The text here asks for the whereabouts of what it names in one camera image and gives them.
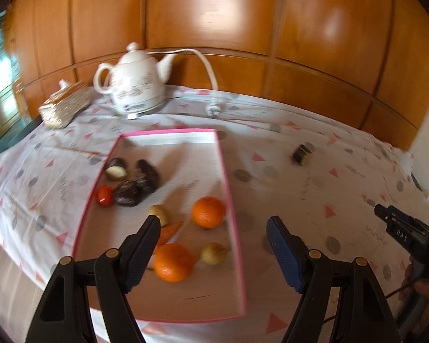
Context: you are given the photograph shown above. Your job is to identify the small yellowish potato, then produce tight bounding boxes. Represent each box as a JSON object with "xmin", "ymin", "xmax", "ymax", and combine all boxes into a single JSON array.
[{"xmin": 148, "ymin": 204, "xmax": 171, "ymax": 226}]

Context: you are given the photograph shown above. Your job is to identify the large orange with stem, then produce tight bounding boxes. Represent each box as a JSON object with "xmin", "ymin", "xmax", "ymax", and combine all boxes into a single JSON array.
[{"xmin": 190, "ymin": 196, "xmax": 227, "ymax": 230}]

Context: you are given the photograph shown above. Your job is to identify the person's right hand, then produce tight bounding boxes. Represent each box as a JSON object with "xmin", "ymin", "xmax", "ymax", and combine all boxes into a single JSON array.
[{"xmin": 402, "ymin": 262, "xmax": 429, "ymax": 299}]

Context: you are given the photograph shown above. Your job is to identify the red tomato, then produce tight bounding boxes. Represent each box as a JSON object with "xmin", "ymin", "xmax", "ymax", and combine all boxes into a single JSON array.
[{"xmin": 96, "ymin": 185, "xmax": 115, "ymax": 208}]

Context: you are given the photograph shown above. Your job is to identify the pink shallow box tray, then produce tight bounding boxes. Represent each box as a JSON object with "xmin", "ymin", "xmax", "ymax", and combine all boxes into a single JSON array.
[{"xmin": 72, "ymin": 129, "xmax": 247, "ymax": 324}]

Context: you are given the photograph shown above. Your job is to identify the white power cord with plug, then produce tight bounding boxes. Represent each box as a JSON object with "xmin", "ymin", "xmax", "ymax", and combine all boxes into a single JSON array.
[{"xmin": 148, "ymin": 48, "xmax": 223, "ymax": 118}]

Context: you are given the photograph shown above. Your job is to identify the small orange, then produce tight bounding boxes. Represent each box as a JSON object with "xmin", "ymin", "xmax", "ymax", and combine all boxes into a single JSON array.
[{"xmin": 153, "ymin": 243, "xmax": 195, "ymax": 284}]

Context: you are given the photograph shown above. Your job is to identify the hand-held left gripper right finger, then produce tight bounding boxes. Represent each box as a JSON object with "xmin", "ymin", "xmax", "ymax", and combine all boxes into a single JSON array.
[{"xmin": 265, "ymin": 215, "xmax": 401, "ymax": 343}]

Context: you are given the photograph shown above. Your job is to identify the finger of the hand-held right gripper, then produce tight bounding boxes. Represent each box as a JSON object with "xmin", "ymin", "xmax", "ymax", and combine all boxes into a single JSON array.
[{"xmin": 375, "ymin": 204, "xmax": 429, "ymax": 247}]

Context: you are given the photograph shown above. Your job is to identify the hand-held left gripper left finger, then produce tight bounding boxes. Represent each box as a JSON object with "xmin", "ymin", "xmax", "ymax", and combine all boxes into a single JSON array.
[{"xmin": 24, "ymin": 214, "xmax": 162, "ymax": 343}]

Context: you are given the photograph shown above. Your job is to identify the black cable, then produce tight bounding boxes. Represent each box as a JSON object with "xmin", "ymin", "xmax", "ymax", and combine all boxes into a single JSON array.
[{"xmin": 385, "ymin": 282, "xmax": 413, "ymax": 298}]

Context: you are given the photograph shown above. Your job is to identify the white ceramic electric kettle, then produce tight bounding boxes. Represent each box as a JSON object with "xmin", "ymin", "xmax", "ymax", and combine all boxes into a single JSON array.
[{"xmin": 94, "ymin": 42, "xmax": 175, "ymax": 118}]

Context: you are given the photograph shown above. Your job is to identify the orange carrot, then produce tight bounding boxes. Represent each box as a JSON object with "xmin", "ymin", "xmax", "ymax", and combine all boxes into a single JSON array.
[{"xmin": 157, "ymin": 221, "xmax": 184, "ymax": 245}]

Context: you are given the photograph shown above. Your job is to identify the round chocolate cake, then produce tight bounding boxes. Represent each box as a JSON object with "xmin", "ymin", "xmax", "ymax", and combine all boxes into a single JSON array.
[{"xmin": 134, "ymin": 159, "xmax": 161, "ymax": 195}]

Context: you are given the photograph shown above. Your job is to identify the ornate beige tissue box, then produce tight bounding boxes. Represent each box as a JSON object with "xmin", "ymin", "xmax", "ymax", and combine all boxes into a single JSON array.
[{"xmin": 39, "ymin": 79, "xmax": 93, "ymax": 129}]

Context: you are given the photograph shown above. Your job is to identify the white patterned tablecloth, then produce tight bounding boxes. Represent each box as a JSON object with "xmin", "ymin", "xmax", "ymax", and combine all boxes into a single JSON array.
[{"xmin": 0, "ymin": 85, "xmax": 429, "ymax": 343}]

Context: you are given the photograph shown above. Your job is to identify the dark brown vegetable chunk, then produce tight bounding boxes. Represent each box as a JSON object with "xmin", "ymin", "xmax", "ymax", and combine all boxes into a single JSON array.
[{"xmin": 113, "ymin": 180, "xmax": 144, "ymax": 208}]

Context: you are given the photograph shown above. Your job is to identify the wooden panelled cabinet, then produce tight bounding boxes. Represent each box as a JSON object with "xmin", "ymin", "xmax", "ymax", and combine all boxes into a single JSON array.
[{"xmin": 3, "ymin": 0, "xmax": 429, "ymax": 151}]

